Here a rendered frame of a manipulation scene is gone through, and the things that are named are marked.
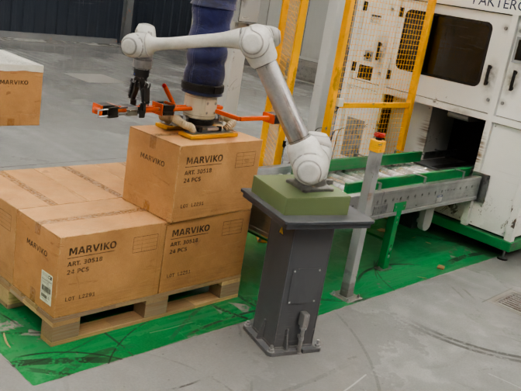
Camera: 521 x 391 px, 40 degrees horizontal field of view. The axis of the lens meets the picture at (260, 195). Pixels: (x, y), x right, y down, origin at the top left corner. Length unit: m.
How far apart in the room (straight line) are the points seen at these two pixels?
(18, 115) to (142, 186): 1.44
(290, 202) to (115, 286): 0.95
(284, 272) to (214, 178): 0.62
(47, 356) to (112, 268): 0.50
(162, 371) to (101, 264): 0.58
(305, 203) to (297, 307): 0.58
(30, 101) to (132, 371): 2.23
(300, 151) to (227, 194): 0.75
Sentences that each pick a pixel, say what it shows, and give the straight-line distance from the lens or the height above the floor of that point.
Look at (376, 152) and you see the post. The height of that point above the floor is 0.93.
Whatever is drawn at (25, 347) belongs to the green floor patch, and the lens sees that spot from 3.51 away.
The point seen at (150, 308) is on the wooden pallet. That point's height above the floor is 0.07.
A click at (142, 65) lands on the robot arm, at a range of 3.48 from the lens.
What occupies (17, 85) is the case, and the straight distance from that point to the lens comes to 4.89.
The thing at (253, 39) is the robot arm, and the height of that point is 1.52.
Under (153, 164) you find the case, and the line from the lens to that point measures 3.65.
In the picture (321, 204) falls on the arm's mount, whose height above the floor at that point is 0.80.
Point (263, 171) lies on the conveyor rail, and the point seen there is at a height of 0.58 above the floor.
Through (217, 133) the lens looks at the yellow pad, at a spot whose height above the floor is 0.97.
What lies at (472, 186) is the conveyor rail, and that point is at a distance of 5.77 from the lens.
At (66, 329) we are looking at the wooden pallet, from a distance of 3.52.
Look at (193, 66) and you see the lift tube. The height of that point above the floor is 1.30.
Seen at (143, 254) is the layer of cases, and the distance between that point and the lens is 3.59.
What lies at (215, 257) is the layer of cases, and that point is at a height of 0.28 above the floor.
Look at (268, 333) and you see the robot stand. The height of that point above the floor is 0.07.
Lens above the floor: 1.74
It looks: 16 degrees down
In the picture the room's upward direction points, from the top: 9 degrees clockwise
